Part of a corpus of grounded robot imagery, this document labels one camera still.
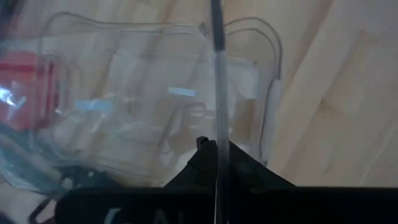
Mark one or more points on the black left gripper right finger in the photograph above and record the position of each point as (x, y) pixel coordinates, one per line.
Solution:
(295, 205)

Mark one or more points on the red desk lamp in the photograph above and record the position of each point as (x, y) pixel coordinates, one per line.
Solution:
(28, 93)

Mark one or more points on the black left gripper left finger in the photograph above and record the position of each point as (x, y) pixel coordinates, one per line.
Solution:
(140, 205)

